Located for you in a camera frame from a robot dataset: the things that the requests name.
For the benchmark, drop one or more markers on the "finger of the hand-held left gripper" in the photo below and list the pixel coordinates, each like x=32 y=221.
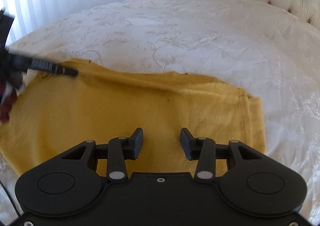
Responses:
x=45 y=65

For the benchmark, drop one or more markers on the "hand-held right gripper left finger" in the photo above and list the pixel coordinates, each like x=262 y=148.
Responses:
x=138 y=142

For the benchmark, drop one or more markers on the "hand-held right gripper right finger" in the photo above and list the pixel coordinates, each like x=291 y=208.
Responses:
x=186 y=142

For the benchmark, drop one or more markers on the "yellow knit sweater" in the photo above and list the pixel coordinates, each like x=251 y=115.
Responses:
x=125 y=106

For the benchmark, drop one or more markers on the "person's left forearm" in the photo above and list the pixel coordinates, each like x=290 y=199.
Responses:
x=6 y=106

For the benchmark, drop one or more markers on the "white floral bedspread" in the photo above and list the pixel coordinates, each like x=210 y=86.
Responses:
x=187 y=36

